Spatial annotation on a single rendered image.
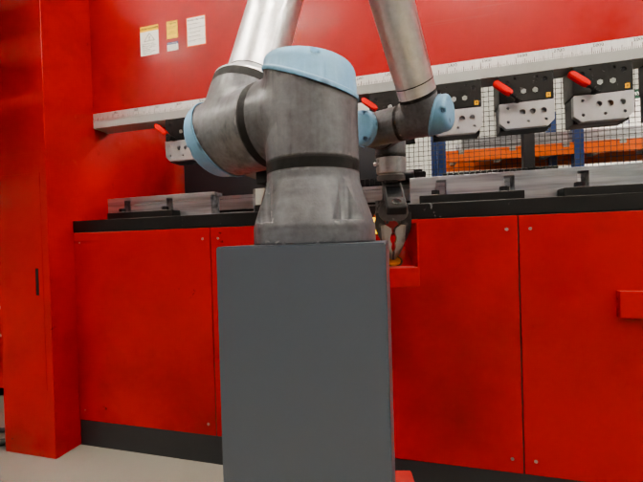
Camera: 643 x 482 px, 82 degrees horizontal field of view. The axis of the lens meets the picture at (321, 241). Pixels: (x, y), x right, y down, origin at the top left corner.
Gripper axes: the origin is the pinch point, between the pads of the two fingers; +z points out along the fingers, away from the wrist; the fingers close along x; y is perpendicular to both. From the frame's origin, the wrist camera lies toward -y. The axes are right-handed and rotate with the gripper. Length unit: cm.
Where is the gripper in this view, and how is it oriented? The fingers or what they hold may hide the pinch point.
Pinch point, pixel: (393, 254)
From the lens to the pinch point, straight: 95.5
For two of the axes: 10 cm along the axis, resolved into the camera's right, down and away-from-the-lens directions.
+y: 0.3, -0.9, 10.0
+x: -10.0, 0.3, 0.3
